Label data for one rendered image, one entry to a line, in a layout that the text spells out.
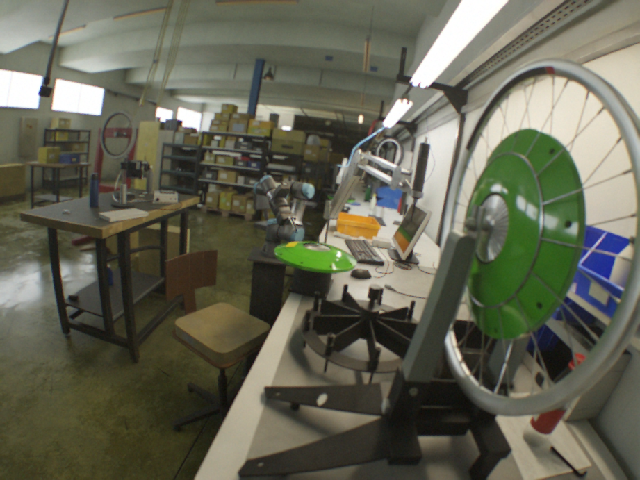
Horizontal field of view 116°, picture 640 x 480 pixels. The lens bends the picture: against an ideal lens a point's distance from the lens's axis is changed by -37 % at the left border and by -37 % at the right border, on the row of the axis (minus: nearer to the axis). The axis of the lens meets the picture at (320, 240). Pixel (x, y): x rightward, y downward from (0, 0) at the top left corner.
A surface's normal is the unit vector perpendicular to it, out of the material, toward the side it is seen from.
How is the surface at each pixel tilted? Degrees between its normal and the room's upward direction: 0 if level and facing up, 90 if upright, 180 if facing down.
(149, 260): 90
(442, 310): 90
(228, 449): 0
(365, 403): 18
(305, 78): 90
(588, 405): 90
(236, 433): 0
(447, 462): 0
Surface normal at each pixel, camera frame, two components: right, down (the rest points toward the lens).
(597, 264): -0.11, 0.18
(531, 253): -0.96, -0.07
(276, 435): 0.14, -0.96
